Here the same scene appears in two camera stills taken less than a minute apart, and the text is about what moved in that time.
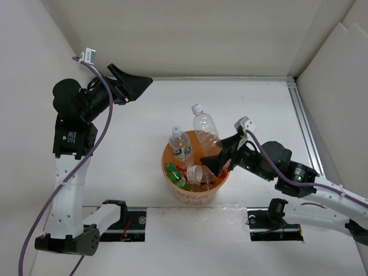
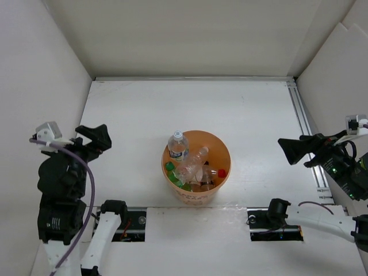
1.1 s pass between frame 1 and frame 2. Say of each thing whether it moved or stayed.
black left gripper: moved
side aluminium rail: stayed
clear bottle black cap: stayed
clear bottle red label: moved
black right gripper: moved
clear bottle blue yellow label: moved
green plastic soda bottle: stayed
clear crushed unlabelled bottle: moved
